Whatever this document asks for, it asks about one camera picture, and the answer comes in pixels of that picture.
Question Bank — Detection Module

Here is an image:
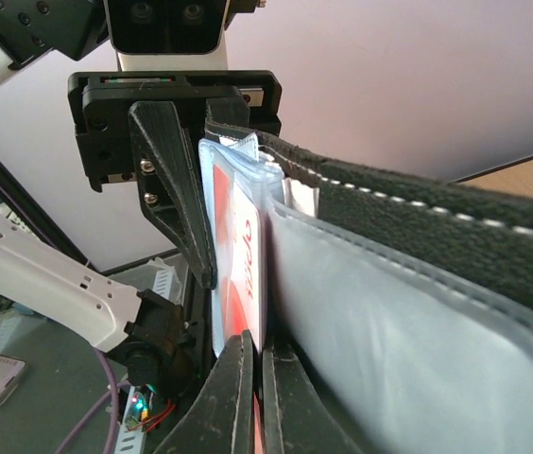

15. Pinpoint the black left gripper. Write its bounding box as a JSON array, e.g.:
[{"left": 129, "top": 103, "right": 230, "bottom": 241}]
[{"left": 68, "top": 70, "right": 282, "bottom": 289}]

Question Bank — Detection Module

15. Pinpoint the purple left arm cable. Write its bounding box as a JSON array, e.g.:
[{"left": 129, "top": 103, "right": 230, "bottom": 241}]
[{"left": 0, "top": 146, "right": 130, "bottom": 454}]

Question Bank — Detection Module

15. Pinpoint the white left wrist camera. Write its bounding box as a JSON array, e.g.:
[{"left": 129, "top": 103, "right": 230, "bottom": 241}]
[{"left": 104, "top": 0, "right": 230, "bottom": 72}]

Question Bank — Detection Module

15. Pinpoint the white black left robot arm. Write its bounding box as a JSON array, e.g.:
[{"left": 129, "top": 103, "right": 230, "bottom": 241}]
[{"left": 0, "top": 1, "right": 282, "bottom": 396}]

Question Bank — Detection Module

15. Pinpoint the black aluminium frame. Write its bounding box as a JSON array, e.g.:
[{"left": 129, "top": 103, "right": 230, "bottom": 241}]
[{"left": 0, "top": 162, "right": 95, "bottom": 271}]

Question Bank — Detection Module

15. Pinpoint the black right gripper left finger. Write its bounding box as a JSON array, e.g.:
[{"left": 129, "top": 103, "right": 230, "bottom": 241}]
[{"left": 155, "top": 330, "right": 253, "bottom": 453}]

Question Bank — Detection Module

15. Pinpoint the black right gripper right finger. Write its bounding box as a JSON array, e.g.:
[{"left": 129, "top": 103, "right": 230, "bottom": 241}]
[{"left": 262, "top": 338, "right": 362, "bottom": 453}]

